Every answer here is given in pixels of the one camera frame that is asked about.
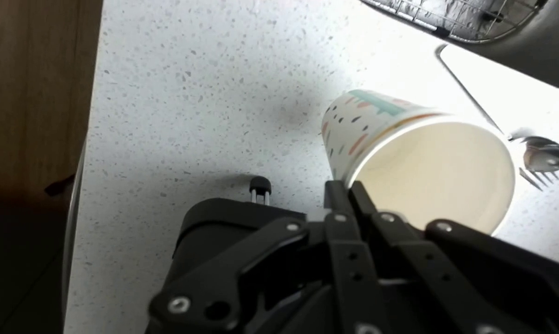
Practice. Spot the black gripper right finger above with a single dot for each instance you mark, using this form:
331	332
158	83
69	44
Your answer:
465	272

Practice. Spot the white patterned paper cup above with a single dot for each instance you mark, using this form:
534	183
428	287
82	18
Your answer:
415	168

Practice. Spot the metal spoon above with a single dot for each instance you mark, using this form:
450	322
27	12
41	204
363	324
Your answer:
548	155

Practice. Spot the long metal fork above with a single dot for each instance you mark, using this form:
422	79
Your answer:
541	179

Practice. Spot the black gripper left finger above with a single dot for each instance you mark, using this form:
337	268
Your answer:
290	267

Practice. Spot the stainless steel sink basin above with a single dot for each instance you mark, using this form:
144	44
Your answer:
539	57

